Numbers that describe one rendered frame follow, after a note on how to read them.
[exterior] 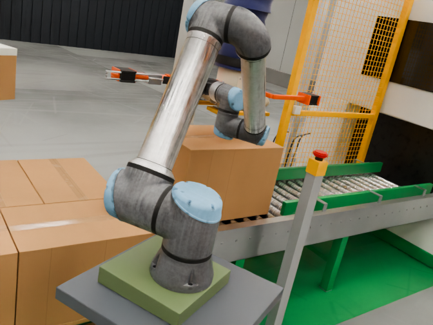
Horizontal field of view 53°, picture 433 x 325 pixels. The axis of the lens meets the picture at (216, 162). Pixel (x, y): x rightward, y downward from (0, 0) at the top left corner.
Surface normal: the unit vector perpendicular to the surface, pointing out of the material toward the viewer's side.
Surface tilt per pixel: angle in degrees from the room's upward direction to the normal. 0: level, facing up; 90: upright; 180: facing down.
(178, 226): 88
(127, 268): 2
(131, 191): 61
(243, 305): 0
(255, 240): 90
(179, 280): 71
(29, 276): 90
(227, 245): 90
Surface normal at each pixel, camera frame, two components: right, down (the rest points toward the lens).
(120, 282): -0.49, 0.18
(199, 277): 0.59, 0.05
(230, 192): 0.57, 0.36
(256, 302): 0.18, -0.93
